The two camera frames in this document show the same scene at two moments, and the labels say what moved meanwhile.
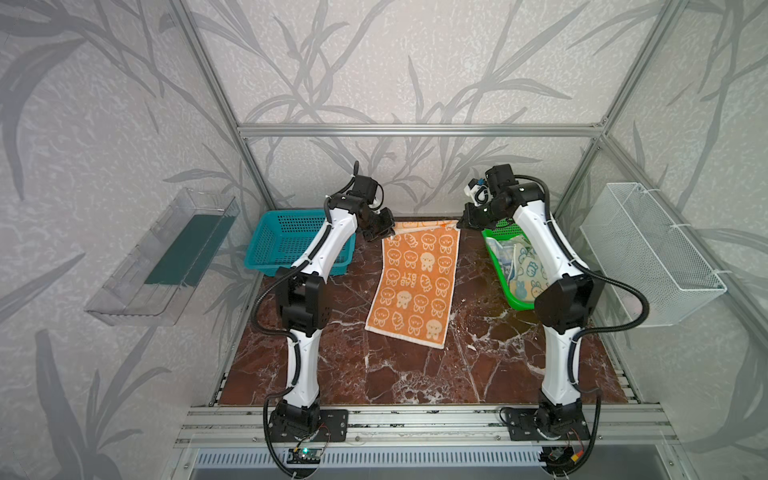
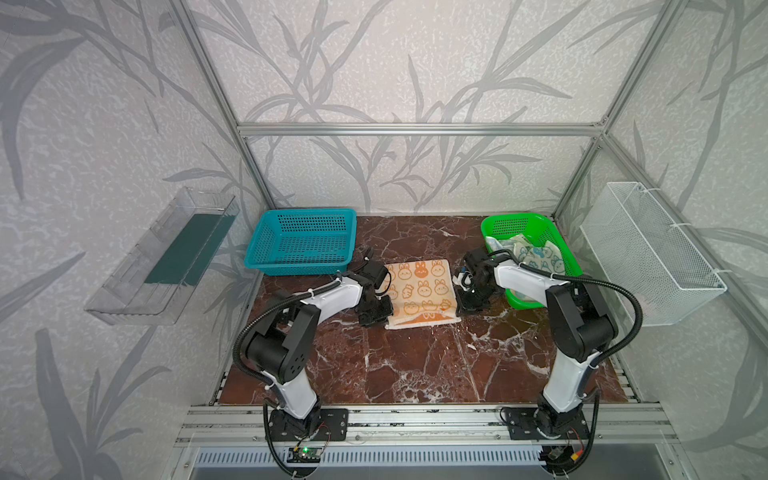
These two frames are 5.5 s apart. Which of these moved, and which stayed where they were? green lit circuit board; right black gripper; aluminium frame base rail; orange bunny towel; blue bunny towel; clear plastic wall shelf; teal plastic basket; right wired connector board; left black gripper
Moved: right black gripper; orange bunny towel; left black gripper
Stayed: aluminium frame base rail; green lit circuit board; teal plastic basket; clear plastic wall shelf; blue bunny towel; right wired connector board
